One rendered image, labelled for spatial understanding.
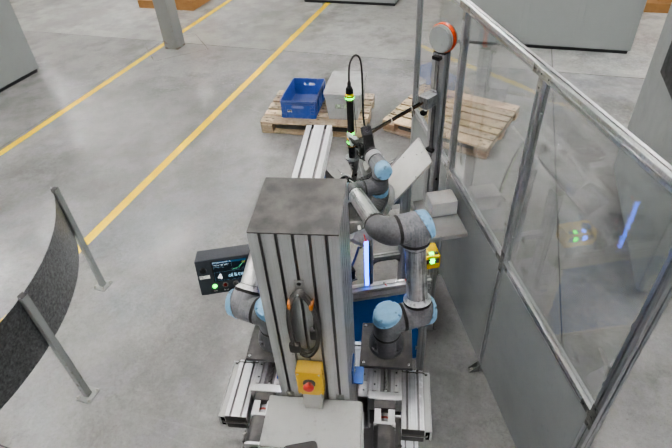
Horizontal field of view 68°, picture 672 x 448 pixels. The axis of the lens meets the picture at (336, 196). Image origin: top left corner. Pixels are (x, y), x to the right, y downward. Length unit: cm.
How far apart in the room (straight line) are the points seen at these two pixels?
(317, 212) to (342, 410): 81
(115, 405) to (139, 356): 36
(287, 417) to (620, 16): 698
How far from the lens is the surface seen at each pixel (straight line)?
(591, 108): 192
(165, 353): 378
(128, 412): 362
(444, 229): 307
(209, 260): 243
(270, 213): 138
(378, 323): 209
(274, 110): 593
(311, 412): 191
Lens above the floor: 290
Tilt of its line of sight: 38 degrees down
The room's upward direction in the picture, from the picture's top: 4 degrees counter-clockwise
